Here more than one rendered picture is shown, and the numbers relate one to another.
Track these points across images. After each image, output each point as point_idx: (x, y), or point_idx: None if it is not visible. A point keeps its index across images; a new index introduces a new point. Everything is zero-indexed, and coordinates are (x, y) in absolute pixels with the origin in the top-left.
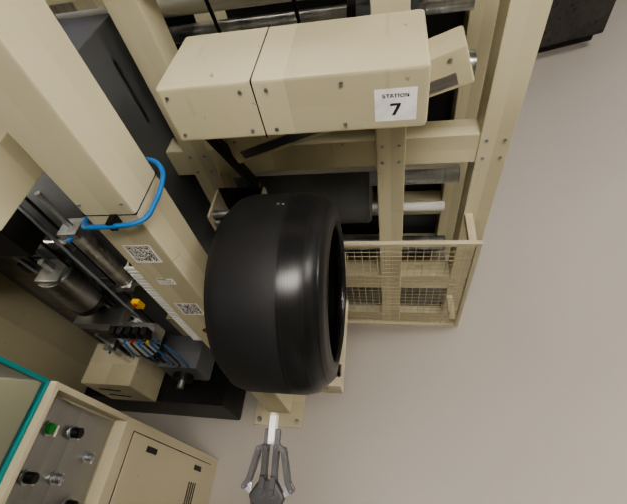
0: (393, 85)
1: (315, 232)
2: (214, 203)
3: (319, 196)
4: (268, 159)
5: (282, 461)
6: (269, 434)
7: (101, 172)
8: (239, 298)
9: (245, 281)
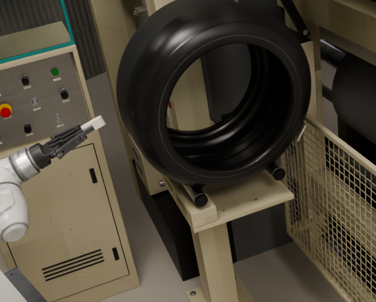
0: None
1: (219, 19)
2: None
3: (274, 20)
4: (325, 13)
5: (72, 138)
6: (86, 123)
7: None
8: (146, 28)
9: (157, 20)
